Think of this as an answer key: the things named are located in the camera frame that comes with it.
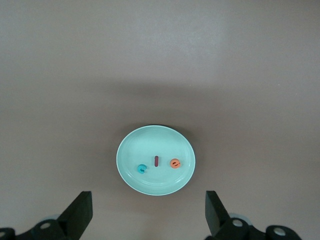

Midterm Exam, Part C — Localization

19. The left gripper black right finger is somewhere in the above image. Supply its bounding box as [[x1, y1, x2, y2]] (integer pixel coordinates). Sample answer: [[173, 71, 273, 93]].
[[204, 190, 301, 240]]

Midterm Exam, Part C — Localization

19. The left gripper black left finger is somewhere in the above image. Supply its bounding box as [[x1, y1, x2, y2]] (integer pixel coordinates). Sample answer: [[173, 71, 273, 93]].
[[0, 190, 94, 240]]

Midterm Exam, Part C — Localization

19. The orange foam letter e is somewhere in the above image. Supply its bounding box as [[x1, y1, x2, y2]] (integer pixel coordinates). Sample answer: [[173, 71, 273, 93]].
[[169, 158, 182, 170]]

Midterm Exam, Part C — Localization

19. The green plate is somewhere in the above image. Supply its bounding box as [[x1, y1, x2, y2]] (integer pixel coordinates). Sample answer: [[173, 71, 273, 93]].
[[115, 125, 197, 196]]

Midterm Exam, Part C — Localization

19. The brown paper table cover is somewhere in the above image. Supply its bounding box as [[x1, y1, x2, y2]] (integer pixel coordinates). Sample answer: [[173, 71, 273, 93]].
[[0, 0, 320, 240]]

